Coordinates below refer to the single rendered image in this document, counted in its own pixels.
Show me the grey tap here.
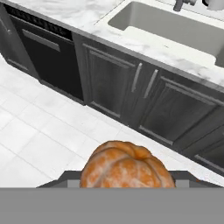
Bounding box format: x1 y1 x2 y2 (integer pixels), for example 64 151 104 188
172 0 197 13

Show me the orange peeled tangerine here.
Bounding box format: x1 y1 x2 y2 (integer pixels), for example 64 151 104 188
79 140 177 189

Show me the black dishwasher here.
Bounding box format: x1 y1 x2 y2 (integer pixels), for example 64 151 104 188
3 3 86 106

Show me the white round container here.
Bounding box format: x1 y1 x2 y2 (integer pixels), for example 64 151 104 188
202 0 224 12

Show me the grey sink basin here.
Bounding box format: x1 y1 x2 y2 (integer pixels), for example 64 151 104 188
107 0 224 68

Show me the grey cupboard door handle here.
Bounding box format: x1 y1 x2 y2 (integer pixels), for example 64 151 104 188
143 68 159 100
130 62 144 94

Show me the grey dishwasher handle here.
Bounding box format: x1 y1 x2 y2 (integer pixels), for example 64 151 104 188
21 28 61 53

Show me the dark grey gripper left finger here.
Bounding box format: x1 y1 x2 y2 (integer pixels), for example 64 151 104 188
37 170 85 189

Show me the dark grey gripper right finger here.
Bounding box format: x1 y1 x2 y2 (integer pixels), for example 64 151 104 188
169 171 222 189

